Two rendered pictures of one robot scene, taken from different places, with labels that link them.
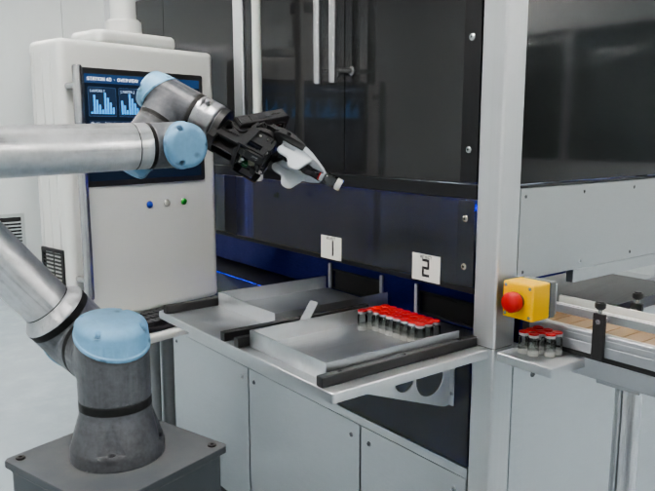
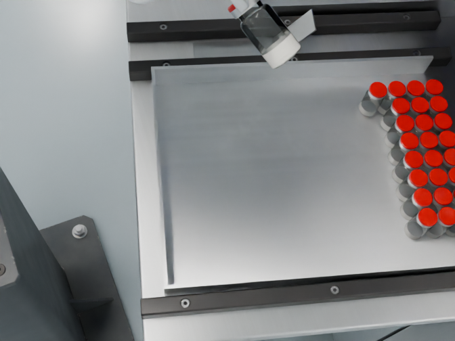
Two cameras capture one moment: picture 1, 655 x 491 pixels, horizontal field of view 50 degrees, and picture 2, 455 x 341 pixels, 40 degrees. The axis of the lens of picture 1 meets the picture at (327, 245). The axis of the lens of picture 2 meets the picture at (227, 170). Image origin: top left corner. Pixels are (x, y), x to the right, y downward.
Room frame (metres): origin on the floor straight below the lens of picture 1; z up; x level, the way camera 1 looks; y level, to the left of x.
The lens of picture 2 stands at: (1.06, -0.09, 1.53)
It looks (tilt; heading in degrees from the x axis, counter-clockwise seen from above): 65 degrees down; 22
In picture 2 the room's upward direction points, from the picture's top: 11 degrees clockwise
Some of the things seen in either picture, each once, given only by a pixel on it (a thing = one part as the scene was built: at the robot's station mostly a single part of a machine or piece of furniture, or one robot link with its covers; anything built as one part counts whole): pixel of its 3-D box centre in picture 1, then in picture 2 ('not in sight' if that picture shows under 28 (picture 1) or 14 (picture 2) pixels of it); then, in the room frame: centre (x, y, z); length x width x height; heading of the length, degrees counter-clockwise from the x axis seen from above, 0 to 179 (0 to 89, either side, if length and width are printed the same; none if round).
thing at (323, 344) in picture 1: (354, 338); (309, 166); (1.38, -0.05, 0.90); 0.34 x 0.26 x 0.04; 127
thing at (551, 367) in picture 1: (544, 358); not in sight; (1.34, -0.43, 0.87); 0.14 x 0.13 x 0.02; 127
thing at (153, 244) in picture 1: (130, 173); not in sight; (2.04, 0.58, 1.19); 0.50 x 0.19 x 0.78; 139
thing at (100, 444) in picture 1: (116, 424); not in sight; (1.09, 0.35, 0.84); 0.15 x 0.15 x 0.10
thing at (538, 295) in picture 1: (528, 298); not in sight; (1.33, -0.39, 1.00); 0.08 x 0.07 x 0.07; 127
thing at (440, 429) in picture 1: (233, 315); not in sight; (2.19, 0.30, 0.73); 1.98 x 0.01 x 0.25; 37
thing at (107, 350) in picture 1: (111, 355); not in sight; (1.10, 0.35, 0.96); 0.13 x 0.12 x 0.14; 39
